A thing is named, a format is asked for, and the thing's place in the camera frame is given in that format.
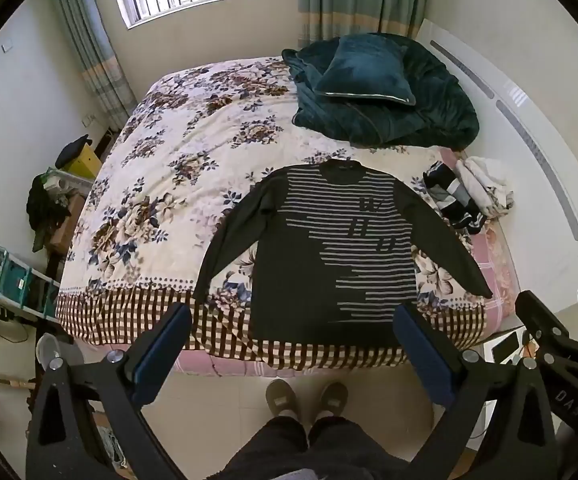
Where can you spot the yellow box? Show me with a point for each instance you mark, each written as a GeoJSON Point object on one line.
{"type": "Point", "coordinates": [85, 161]}

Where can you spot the person's leg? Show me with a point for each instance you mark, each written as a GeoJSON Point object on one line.
{"type": "Point", "coordinates": [349, 445]}
{"type": "Point", "coordinates": [269, 452]}

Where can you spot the white wall socket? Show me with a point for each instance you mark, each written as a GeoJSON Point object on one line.
{"type": "Point", "coordinates": [6, 46]}
{"type": "Point", "coordinates": [88, 120]}

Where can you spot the folded dark striped clothes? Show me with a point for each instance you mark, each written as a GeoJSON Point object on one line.
{"type": "Point", "coordinates": [451, 195]}

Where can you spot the black cloth pile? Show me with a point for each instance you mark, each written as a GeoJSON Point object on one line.
{"type": "Point", "coordinates": [44, 205]}

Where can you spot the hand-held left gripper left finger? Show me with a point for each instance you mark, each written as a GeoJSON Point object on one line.
{"type": "Point", "coordinates": [164, 350]}

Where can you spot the person's grey slipper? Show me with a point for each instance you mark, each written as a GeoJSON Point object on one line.
{"type": "Point", "coordinates": [281, 400]}
{"type": "Point", "coordinates": [334, 397]}

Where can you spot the teal pillow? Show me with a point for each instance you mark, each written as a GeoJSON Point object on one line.
{"type": "Point", "coordinates": [364, 72]}

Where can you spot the white crumpled cloth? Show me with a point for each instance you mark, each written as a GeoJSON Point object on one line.
{"type": "Point", "coordinates": [486, 180]}

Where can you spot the person's left leg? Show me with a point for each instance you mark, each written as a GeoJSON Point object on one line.
{"type": "Point", "coordinates": [269, 452]}

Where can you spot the teal storage rack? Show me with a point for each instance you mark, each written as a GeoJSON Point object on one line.
{"type": "Point", "coordinates": [14, 275]}

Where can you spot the teal plush blanket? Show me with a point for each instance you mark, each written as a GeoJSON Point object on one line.
{"type": "Point", "coordinates": [404, 115]}

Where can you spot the person's right leg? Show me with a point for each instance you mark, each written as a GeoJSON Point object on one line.
{"type": "Point", "coordinates": [349, 445]}

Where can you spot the white headboard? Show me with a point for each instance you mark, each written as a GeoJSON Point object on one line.
{"type": "Point", "coordinates": [529, 120]}

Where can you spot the person's left grey slipper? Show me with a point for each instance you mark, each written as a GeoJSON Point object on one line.
{"type": "Point", "coordinates": [281, 400]}

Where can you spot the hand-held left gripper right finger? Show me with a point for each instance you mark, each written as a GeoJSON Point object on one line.
{"type": "Point", "coordinates": [421, 350]}

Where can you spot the dark grey striped sweater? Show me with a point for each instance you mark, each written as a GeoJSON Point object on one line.
{"type": "Point", "coordinates": [294, 285]}

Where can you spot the person's right grey slipper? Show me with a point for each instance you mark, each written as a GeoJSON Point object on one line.
{"type": "Point", "coordinates": [334, 397]}

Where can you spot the floral checkered bedspread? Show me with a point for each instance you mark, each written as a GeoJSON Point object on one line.
{"type": "Point", "coordinates": [179, 150]}

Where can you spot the black bag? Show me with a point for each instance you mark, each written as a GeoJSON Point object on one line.
{"type": "Point", "coordinates": [71, 150]}

